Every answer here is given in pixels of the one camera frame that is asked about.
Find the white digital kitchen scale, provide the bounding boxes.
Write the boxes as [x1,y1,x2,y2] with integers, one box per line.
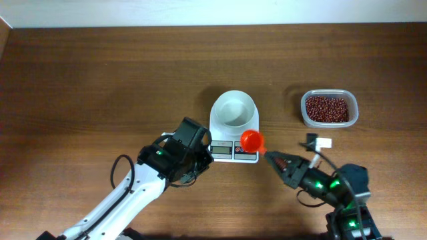
[209,107,260,163]

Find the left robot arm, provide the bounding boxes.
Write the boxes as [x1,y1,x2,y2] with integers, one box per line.
[38,131,214,240]

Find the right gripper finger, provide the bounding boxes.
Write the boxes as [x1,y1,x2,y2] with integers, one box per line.
[266,151,302,164]
[264,151,294,177]

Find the clear plastic bean container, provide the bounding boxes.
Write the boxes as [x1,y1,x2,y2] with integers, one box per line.
[301,89,359,128]

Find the orange measuring scoop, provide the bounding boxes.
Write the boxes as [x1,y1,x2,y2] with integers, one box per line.
[240,129,267,155]

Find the red adzuki beans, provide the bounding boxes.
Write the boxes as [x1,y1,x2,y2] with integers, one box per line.
[305,96,349,123]

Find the white round bowl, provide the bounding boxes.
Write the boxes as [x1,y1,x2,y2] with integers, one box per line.
[213,90,256,127]

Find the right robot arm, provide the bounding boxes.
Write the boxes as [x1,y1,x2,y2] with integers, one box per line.
[264,151,382,240]

